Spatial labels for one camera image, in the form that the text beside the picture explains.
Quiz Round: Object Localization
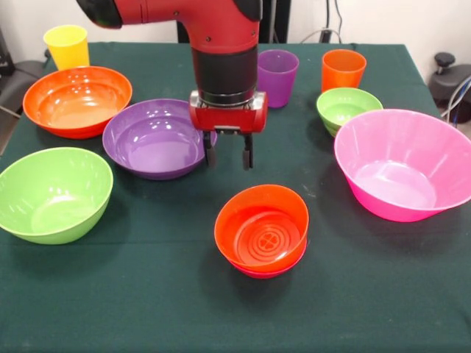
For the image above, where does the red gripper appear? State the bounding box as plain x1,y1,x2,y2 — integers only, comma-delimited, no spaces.
188,90,269,171

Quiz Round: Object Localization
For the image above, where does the small orange plastic bowl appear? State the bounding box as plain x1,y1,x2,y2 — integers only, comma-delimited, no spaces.
213,184,310,274

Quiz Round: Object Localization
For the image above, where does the purple plastic bowl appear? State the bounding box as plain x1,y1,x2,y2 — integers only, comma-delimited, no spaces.
102,98,218,182

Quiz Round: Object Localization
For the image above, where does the purple plastic cup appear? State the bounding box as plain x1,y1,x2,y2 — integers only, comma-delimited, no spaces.
256,49,300,109

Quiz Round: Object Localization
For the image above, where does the small green plastic bowl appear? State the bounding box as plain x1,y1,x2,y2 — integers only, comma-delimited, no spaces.
316,87,384,138

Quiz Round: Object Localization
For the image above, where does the small red plastic bowl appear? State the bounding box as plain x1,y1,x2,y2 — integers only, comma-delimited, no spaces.
228,238,308,280

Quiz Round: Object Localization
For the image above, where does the large orange plastic bowl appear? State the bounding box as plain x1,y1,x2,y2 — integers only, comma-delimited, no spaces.
22,65,133,140

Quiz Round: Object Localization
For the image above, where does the large green plastic bowl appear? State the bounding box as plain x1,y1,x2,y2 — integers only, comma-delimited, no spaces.
0,146,114,246

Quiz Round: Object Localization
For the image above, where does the yellow plastic cup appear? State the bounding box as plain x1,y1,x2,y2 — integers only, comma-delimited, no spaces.
43,24,91,71

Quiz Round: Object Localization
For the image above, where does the orange plastic cup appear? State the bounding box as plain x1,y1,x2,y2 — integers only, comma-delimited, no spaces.
321,49,368,93

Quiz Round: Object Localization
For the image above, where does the large pink plastic bowl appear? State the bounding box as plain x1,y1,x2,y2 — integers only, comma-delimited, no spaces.
333,108,471,224

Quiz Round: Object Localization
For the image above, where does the dark green tablecloth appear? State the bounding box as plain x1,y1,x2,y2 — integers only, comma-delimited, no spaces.
0,41,471,353

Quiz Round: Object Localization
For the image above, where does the grey office chair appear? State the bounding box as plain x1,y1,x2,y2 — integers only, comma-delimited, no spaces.
0,24,56,118

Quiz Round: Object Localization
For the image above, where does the black hanging cable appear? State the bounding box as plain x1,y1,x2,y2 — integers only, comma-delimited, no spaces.
332,0,346,31

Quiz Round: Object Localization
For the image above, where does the white and blue cable bundle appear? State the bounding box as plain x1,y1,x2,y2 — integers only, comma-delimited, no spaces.
441,79,471,126

